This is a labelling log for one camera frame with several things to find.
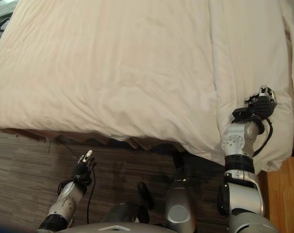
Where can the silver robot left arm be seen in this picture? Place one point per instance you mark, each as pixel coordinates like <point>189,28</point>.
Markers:
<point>64,201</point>

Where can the grey robot torso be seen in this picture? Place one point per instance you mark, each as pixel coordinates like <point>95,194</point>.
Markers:
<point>115,227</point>

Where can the brown bed skirt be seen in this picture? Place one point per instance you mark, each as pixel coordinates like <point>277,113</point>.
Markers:
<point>147,143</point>

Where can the white duvet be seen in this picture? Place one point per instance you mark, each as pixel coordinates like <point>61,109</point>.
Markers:
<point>249,53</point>

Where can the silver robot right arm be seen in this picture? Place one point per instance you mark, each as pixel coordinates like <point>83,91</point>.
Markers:
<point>236,143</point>

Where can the cream bed sheet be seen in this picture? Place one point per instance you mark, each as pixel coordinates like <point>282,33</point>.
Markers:
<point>101,68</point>

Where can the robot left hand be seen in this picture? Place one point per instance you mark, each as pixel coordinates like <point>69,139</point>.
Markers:
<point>83,167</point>

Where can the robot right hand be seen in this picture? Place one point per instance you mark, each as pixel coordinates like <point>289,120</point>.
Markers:
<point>263,104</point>

